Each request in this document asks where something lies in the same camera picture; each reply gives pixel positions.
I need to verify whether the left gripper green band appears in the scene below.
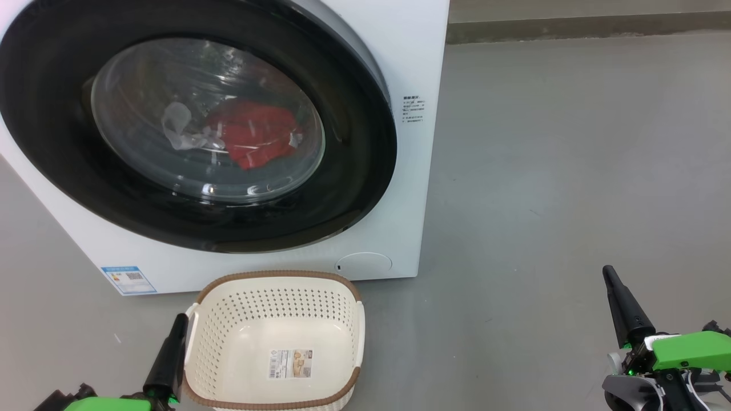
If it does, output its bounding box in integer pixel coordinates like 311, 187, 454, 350
33, 313, 190, 411

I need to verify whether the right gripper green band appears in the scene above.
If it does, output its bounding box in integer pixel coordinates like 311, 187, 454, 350
603, 266, 731, 394

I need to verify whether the plain red garment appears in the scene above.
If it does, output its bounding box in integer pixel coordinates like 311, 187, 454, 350
206, 100, 304, 170

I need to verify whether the black round glass washer door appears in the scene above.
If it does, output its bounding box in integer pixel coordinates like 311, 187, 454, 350
0, 0, 399, 253

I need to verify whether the cream laundry basket brown rim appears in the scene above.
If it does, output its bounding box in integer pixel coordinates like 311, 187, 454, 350
183, 270, 366, 411

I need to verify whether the printed product label sticker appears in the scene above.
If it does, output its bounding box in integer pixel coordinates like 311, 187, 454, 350
268, 349, 314, 380

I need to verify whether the white front-load washing machine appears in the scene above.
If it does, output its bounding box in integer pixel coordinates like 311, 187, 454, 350
0, 0, 451, 296

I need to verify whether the blue energy label sticker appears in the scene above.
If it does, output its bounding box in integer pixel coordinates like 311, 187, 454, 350
101, 265, 158, 296

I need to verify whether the round white filter cover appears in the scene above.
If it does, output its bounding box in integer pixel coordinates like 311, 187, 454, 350
335, 252, 393, 280

